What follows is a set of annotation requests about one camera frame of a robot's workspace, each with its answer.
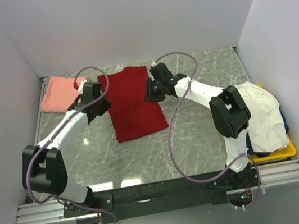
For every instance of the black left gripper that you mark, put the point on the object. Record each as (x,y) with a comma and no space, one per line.
(107,105)

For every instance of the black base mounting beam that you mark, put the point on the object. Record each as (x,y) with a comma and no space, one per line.
(160,197)

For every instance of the folded pink t shirt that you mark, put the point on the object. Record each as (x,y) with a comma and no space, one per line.
(59,96)

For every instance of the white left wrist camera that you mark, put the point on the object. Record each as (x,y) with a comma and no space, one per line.
(78,84)

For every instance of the red t shirt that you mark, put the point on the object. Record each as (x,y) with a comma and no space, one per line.
(131,116)

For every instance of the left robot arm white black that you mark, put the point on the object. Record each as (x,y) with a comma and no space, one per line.
(43,168)

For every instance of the white t shirt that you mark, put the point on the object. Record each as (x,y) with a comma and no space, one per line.
(264,116)

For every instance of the blue t shirt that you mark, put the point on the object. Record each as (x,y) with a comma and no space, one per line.
(285,122)

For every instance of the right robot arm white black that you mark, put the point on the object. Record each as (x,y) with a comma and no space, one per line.
(229,112)

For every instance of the yellow plastic bin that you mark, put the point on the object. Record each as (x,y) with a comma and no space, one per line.
(275,154)

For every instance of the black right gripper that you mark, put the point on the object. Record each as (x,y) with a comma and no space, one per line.
(150,95)

